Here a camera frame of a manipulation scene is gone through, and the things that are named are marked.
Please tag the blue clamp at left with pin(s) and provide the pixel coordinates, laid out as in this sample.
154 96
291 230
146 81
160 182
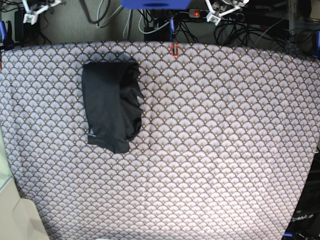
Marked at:
6 35

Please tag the cream plastic bin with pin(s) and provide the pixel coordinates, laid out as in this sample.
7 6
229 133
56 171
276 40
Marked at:
19 217

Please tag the black power strip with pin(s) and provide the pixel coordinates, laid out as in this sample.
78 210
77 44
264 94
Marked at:
200 13

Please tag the blue clamp at right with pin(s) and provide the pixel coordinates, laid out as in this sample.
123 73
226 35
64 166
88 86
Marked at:
316 45

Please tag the red and black clamp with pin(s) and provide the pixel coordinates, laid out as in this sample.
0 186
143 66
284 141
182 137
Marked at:
175 50

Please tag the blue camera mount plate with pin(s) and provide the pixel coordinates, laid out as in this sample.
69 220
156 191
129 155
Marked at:
156 4

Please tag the black OpenArm box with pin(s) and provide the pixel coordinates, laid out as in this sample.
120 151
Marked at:
305 221

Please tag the blue clamp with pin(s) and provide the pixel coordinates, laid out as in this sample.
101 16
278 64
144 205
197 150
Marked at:
6 35
316 45

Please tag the fan-patterned tablecloth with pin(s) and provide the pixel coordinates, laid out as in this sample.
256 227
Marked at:
227 141

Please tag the dark grey T-shirt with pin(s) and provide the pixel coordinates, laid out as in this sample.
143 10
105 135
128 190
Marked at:
110 93

